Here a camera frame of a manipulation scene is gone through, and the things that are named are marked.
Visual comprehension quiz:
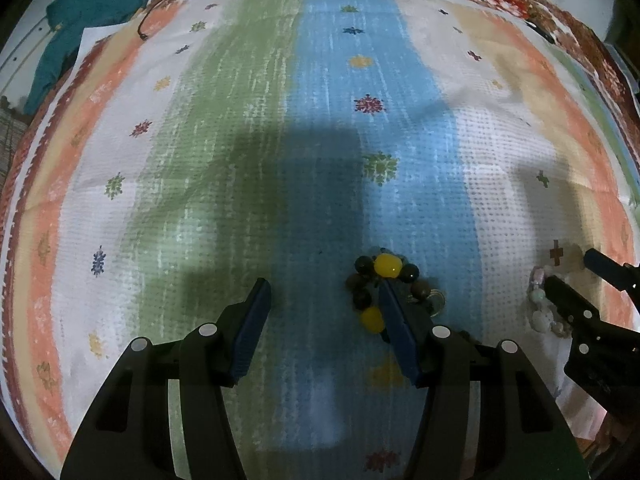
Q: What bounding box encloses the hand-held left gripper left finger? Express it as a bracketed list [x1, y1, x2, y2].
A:
[60, 277, 273, 480]

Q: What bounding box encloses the pale pastel bead bracelet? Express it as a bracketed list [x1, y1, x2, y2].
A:
[529, 266, 574, 337]

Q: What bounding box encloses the striped pastel cloth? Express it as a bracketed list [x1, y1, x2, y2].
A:
[0, 0, 640, 480]

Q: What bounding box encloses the teal garment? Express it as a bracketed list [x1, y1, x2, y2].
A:
[25, 0, 154, 114]

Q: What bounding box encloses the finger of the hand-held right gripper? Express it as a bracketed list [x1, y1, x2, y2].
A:
[582, 248, 640, 306]
[544, 275, 601, 331]

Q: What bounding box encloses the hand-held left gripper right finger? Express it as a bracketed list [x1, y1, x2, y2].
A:
[377, 280, 591, 480]

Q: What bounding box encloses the yellow and dark bead bracelet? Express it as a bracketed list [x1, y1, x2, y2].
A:
[346, 247, 446, 337]

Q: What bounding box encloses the black charging cable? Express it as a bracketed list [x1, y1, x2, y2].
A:
[137, 0, 403, 41]

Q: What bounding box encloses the white metal headboard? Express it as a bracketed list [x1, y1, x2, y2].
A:
[0, 14, 51, 106]

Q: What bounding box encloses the small dark green object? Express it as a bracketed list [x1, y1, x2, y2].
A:
[525, 21, 557, 45]

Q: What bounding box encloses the grey checked pillow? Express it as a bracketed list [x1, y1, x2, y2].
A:
[0, 94, 32, 177]

